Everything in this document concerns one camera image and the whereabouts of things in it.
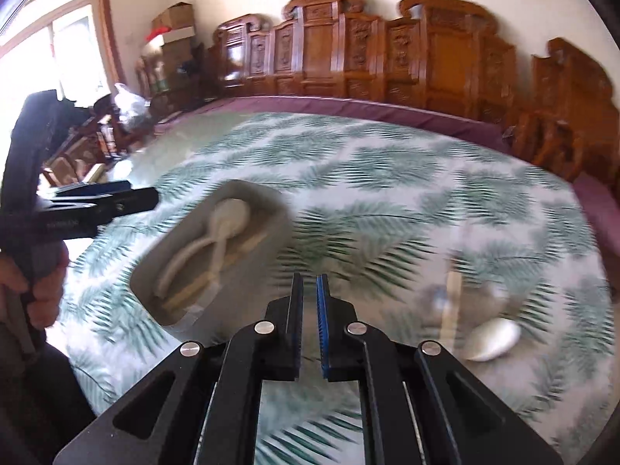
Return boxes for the grey metal tray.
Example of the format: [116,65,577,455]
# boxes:
[129,179,292,344]

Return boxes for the light wooden chopstick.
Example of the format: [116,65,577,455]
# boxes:
[439,270,463,351]
[163,233,267,310]

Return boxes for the carved wooden armchair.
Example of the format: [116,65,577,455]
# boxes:
[511,38,619,187]

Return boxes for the person's left hand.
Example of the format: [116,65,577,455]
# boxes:
[1,243,69,330]

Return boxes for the palm leaf tablecloth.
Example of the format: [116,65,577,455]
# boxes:
[48,114,616,464]

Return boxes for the carved wooden bench backrest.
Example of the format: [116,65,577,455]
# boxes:
[209,0,516,125]

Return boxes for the small white soup spoon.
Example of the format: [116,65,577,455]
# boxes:
[462,317,521,362]

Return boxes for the white plastic bag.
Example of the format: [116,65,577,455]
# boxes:
[114,83,149,130]

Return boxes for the large white plastic spoon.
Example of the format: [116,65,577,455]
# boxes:
[153,198,250,299]

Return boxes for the stacked cardboard boxes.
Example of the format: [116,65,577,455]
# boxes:
[136,2,198,99]

